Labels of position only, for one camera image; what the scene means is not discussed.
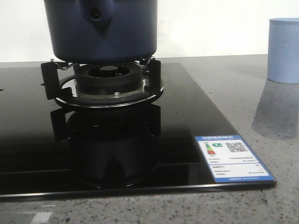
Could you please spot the light blue ribbed cup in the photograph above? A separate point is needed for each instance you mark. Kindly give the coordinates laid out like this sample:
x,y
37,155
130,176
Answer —
x,y
283,50

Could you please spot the black pot support grate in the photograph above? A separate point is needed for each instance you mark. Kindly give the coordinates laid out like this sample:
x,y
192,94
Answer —
x,y
60,85

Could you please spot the dark blue cooking pot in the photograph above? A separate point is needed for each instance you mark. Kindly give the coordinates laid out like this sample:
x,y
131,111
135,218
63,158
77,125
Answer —
x,y
100,31

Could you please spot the black gas burner head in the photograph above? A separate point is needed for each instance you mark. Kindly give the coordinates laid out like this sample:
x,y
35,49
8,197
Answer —
x,y
108,78

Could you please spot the blue energy label sticker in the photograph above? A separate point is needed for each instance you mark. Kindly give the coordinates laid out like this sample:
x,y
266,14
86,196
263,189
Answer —
x,y
230,159

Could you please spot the black glass gas stove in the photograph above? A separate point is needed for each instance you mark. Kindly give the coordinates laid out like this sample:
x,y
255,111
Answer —
x,y
48,151

